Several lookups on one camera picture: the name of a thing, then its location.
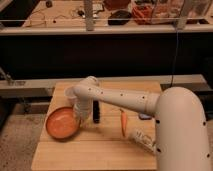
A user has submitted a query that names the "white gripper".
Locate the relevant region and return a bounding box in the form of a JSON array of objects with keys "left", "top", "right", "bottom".
[{"left": 74, "top": 98, "right": 92, "bottom": 122}]

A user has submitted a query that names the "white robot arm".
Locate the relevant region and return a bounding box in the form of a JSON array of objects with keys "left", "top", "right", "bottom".
[{"left": 73, "top": 76, "right": 212, "bottom": 171}]

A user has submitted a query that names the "black marker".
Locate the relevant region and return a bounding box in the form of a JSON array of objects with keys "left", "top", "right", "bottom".
[{"left": 93, "top": 101, "right": 100, "bottom": 123}]

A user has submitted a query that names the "translucent plastic cup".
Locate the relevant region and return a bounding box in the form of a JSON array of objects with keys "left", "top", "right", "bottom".
[{"left": 64, "top": 87, "right": 77, "bottom": 103}]

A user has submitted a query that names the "orange carrot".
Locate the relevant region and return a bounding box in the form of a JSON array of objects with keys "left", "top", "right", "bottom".
[{"left": 120, "top": 109, "right": 127, "bottom": 137}]

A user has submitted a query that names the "small purple object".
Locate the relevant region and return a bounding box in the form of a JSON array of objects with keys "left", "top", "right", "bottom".
[{"left": 138, "top": 113, "right": 152, "bottom": 120}]

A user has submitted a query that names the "white squeeze bottle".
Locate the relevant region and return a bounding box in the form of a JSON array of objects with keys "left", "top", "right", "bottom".
[{"left": 129, "top": 129, "right": 156, "bottom": 155}]

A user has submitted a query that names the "black object on bench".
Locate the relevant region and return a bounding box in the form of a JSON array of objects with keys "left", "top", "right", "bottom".
[{"left": 108, "top": 10, "right": 132, "bottom": 26}]

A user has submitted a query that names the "orange basket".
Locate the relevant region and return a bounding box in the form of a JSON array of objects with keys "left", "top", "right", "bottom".
[{"left": 132, "top": 5, "right": 153, "bottom": 25}]

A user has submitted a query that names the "grey metal post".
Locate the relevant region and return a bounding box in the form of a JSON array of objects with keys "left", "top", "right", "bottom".
[
  {"left": 176, "top": 0, "right": 193, "bottom": 30},
  {"left": 84, "top": 0, "right": 94, "bottom": 31}
]

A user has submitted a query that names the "black cable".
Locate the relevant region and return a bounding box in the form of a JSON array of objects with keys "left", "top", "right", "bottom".
[{"left": 169, "top": 24, "right": 180, "bottom": 88}]

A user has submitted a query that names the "grey metal post right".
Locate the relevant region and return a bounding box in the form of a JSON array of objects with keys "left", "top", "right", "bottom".
[{"left": 176, "top": 0, "right": 193, "bottom": 30}]

